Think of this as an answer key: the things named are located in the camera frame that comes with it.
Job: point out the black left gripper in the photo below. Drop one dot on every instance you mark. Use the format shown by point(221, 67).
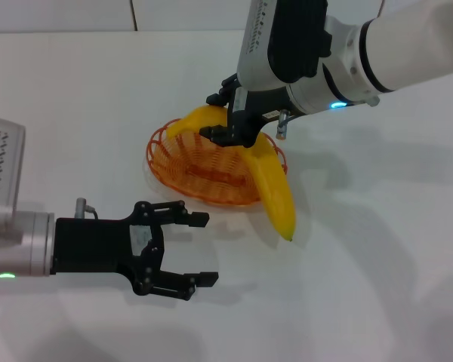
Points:
point(94, 245)

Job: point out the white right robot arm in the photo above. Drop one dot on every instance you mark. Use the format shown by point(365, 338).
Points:
point(362, 45)

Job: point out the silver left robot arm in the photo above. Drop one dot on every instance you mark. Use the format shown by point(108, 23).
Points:
point(11, 234)

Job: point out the yellow banana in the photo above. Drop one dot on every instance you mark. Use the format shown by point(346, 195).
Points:
point(272, 188)

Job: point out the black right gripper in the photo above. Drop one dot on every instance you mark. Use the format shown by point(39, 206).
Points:
point(256, 109)

